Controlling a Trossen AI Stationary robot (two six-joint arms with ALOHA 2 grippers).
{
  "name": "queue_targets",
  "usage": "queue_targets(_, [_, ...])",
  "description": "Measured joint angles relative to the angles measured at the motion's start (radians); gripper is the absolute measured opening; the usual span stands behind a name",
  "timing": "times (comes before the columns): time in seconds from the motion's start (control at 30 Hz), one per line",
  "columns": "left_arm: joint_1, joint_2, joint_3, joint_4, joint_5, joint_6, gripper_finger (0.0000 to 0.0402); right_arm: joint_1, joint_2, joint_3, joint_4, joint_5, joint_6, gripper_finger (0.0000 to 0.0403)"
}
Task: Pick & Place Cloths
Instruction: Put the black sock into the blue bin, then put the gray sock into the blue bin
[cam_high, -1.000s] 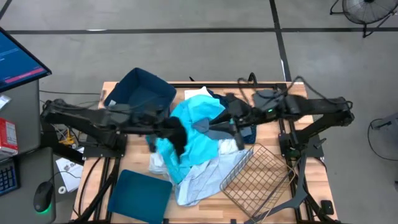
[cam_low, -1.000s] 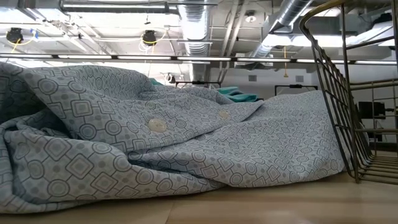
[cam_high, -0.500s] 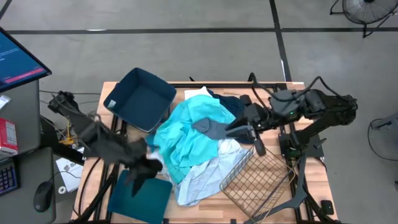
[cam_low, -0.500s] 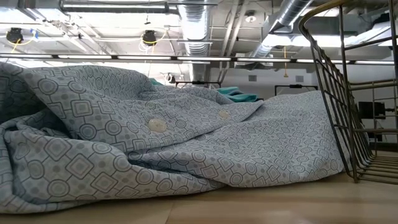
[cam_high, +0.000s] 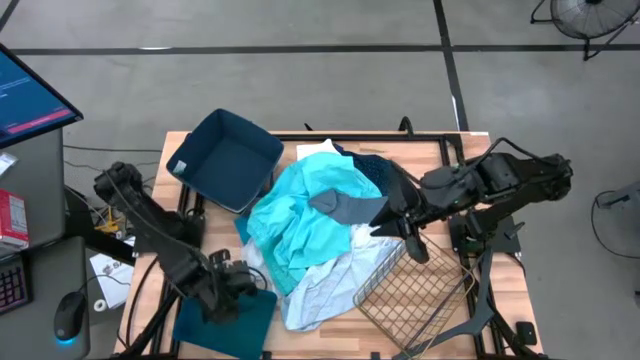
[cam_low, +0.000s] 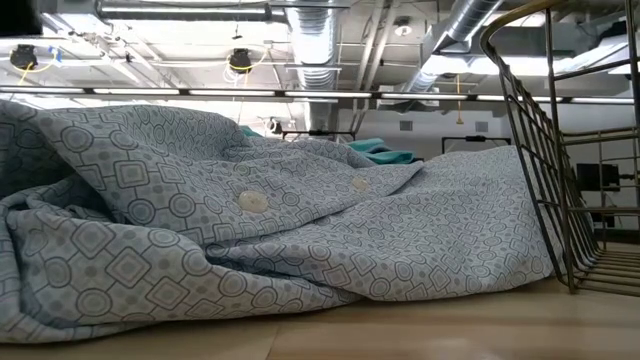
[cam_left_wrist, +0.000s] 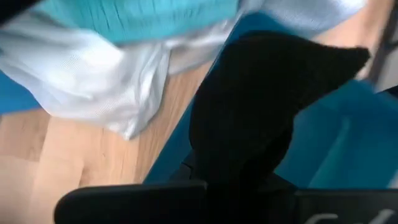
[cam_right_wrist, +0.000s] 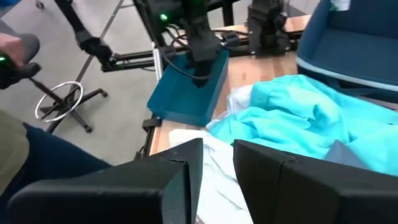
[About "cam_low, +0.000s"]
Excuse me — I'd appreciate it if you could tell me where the slanted spiral ceiling duct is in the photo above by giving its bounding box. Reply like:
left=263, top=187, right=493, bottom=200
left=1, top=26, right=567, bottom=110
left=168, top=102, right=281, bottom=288
left=404, top=0, right=504, bottom=94

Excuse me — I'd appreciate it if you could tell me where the teal cloth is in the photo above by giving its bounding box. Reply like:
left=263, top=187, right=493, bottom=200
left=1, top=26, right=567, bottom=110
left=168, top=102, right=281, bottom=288
left=239, top=125, right=416, bottom=166

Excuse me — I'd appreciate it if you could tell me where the yellow hanging cord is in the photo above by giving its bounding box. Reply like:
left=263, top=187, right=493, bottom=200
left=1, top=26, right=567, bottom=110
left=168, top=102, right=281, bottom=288
left=453, top=74, right=465, bottom=126

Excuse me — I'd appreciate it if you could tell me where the large spiral ceiling duct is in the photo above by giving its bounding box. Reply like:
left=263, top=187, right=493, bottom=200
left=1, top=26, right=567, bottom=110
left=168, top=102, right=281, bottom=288
left=286, top=0, right=342, bottom=132

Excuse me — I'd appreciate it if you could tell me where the metal wire basket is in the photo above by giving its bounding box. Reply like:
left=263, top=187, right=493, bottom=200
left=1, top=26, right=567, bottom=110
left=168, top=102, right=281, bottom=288
left=479, top=0, right=640, bottom=299

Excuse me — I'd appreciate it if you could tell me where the light blue patterned gown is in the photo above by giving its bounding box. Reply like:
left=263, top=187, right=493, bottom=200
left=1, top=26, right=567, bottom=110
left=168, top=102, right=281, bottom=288
left=0, top=99, right=569, bottom=346

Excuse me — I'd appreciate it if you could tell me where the black ceiling device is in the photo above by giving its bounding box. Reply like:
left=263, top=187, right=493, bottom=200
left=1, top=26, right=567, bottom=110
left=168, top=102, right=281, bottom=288
left=9, top=43, right=39, bottom=70
left=228, top=47, right=253, bottom=75

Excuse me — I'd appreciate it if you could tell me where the long ceiling light bar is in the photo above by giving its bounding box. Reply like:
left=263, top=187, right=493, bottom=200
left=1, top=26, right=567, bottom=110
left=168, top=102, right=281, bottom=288
left=0, top=85, right=636, bottom=105

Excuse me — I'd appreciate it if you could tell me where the black metal frame stand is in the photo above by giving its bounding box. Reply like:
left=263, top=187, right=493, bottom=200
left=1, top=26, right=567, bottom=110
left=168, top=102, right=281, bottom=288
left=441, top=134, right=512, bottom=155
left=281, top=128, right=357, bottom=143

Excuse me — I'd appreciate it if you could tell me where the black monitor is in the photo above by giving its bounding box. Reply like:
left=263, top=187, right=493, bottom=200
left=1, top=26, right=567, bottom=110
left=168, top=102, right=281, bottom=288
left=576, top=162, right=622, bottom=194

